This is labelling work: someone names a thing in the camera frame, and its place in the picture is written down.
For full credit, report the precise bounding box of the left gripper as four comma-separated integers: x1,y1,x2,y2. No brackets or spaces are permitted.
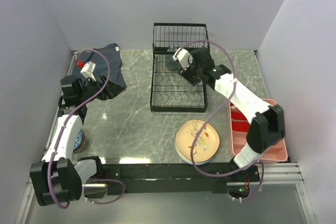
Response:
78,74,125,103

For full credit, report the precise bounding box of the blue grey ceramic mug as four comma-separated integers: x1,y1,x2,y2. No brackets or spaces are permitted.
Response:
165,47,181,71

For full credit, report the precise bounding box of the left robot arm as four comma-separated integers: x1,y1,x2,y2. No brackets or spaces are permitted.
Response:
29,76,126,208

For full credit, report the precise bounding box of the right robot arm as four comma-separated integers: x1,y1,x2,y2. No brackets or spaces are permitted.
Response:
173,47,286,181

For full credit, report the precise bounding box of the dark blue cloth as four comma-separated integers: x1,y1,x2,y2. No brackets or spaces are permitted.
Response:
71,42,128,91

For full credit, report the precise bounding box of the blue patterned bowl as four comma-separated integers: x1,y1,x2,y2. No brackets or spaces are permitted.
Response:
73,130,85,152

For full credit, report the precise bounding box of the red item in tray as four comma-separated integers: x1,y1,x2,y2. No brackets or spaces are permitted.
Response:
230,103,250,133

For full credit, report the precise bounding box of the pink compartment tray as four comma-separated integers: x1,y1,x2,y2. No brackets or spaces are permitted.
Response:
227,103,288,164

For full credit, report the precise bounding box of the beige bird pattern plate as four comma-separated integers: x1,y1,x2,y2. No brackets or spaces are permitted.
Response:
175,120,220,164

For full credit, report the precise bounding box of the light blue plate underneath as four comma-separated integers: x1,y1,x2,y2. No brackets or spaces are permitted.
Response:
174,140,219,165

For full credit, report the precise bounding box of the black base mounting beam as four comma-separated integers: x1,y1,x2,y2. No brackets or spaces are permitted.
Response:
70,163,260,200

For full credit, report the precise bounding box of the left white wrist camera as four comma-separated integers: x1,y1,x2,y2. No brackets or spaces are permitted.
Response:
77,61,96,81

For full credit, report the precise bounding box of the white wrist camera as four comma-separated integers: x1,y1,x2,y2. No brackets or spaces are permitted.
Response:
173,48,193,71
77,61,96,81

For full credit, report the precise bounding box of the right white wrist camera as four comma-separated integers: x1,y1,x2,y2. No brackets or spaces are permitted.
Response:
173,48,193,71

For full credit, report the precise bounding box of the black wire dish rack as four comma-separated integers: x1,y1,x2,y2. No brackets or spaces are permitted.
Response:
150,22,209,113

